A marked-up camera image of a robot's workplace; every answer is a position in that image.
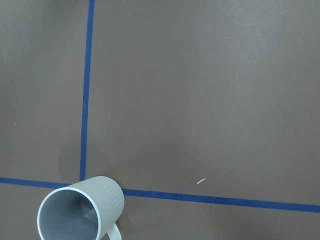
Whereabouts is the white ribbed mug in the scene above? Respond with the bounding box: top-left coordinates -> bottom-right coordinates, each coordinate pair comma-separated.
37,176 -> 125,240

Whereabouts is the brown paper table cover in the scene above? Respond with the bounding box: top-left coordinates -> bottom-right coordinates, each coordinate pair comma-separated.
0,0 -> 320,240

